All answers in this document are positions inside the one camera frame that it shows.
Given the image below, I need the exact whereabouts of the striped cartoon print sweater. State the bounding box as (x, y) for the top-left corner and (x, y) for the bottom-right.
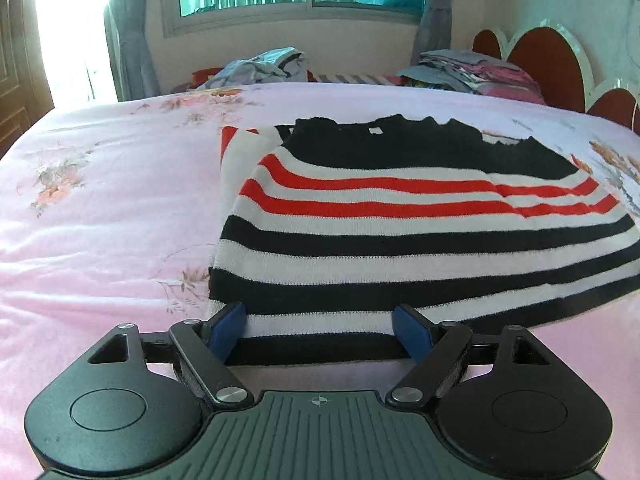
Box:
(207, 116), (640, 367)

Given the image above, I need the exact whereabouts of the striped cloth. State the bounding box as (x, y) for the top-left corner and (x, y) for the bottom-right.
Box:
(307, 71), (406, 88)

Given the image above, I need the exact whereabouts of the red pillow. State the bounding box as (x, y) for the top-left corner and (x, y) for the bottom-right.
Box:
(190, 67), (226, 87)

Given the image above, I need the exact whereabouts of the red scalloped headboard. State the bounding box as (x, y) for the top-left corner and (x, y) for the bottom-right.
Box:
(472, 19), (640, 136)

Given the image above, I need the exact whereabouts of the brown wooden door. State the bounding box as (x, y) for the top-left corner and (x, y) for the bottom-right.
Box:
(0, 0), (55, 156)

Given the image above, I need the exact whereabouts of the teal pillow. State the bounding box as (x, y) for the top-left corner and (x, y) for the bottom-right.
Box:
(355, 0), (426, 11)

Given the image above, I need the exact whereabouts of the grey curtain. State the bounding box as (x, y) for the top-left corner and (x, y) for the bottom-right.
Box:
(102, 0), (161, 103)
(417, 0), (463, 58)

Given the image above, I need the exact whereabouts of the bed with pink floral sheet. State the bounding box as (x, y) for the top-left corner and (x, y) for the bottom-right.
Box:
(0, 82), (640, 480)

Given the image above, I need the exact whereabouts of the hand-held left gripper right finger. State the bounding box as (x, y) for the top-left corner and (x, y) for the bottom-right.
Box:
(387, 304), (551, 406)

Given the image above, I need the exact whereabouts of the heap of grey clothes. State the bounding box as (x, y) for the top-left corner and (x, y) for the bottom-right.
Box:
(197, 47), (308, 91)

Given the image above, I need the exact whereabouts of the stack of folded clothes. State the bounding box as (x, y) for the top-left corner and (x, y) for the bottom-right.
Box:
(397, 49), (546, 106)

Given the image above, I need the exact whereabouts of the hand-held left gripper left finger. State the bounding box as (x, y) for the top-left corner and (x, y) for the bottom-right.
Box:
(87, 302), (251, 406)

